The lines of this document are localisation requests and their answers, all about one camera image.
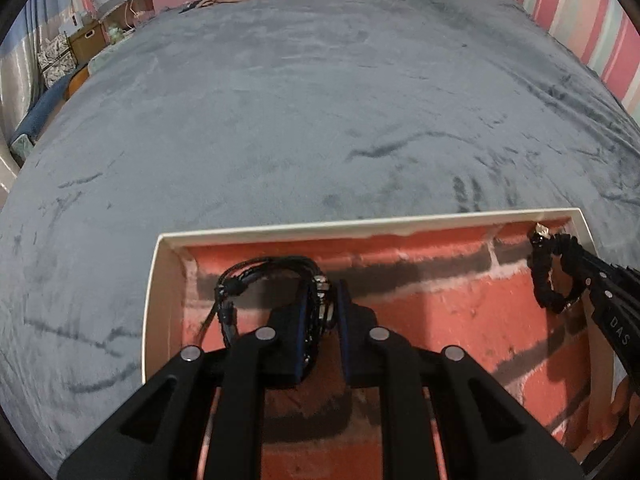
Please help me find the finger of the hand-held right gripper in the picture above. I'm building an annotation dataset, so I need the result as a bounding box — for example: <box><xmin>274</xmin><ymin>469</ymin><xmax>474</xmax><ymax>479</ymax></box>
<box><xmin>570</xmin><ymin>241</ymin><xmax>640</xmax><ymax>288</ymax></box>
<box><xmin>580</xmin><ymin>275</ymin><xmax>640</xmax><ymax>368</ymax></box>

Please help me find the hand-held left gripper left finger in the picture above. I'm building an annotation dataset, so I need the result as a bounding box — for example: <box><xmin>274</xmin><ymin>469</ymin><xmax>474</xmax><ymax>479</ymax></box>
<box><xmin>56</xmin><ymin>280</ymin><xmax>312</xmax><ymax>480</ymax></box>

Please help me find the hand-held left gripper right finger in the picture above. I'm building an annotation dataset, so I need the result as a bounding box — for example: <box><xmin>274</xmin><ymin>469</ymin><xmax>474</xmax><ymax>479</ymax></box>
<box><xmin>334</xmin><ymin>280</ymin><xmax>586</xmax><ymax>480</ymax></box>

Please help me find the black beaded bracelet gold charm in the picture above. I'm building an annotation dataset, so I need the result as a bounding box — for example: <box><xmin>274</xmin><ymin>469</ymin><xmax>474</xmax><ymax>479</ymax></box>
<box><xmin>529</xmin><ymin>222</ymin><xmax>588</xmax><ymax>315</ymax></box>

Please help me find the black braided cord bracelet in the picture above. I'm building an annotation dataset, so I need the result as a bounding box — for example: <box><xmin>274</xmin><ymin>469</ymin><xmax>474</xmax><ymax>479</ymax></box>
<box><xmin>197</xmin><ymin>256</ymin><xmax>333</xmax><ymax>386</ymax></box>

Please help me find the white tray with brick-print lining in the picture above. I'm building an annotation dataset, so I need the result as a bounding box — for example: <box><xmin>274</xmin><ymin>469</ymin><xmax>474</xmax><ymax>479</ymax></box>
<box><xmin>142</xmin><ymin>207</ymin><xmax>633</xmax><ymax>480</ymax></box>

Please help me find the person's right hand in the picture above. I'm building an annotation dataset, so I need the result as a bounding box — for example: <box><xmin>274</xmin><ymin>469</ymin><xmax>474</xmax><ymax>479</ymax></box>
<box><xmin>582</xmin><ymin>375</ymin><xmax>640</xmax><ymax>463</ymax></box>

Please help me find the grey plush blanket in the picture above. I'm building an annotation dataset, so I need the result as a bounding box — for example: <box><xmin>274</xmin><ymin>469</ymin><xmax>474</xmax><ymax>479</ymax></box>
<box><xmin>0</xmin><ymin>0</ymin><xmax>640</xmax><ymax>480</ymax></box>

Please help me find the brown round wooden object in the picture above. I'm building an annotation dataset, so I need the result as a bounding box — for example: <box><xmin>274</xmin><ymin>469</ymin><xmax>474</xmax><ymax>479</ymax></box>
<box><xmin>66</xmin><ymin>66</ymin><xmax>92</xmax><ymax>99</ymax></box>

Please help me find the pale green cloth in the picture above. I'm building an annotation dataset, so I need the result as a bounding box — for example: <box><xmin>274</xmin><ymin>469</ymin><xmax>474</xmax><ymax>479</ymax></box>
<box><xmin>89</xmin><ymin>45</ymin><xmax>122</xmax><ymax>74</ymax></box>

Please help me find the blue cloth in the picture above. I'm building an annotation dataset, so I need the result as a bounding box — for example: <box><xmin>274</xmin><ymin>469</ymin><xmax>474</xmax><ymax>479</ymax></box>
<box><xmin>10</xmin><ymin>72</ymin><xmax>73</xmax><ymax>147</ymax></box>

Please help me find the silver curtain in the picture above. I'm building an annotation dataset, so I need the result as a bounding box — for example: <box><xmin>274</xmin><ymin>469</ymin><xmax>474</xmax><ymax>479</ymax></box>
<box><xmin>0</xmin><ymin>35</ymin><xmax>47</xmax><ymax>171</ymax></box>

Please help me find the patterned fabric storage box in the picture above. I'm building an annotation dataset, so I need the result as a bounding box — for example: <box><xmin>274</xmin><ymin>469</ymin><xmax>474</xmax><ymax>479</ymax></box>
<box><xmin>37</xmin><ymin>32</ymin><xmax>76</xmax><ymax>86</ymax></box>

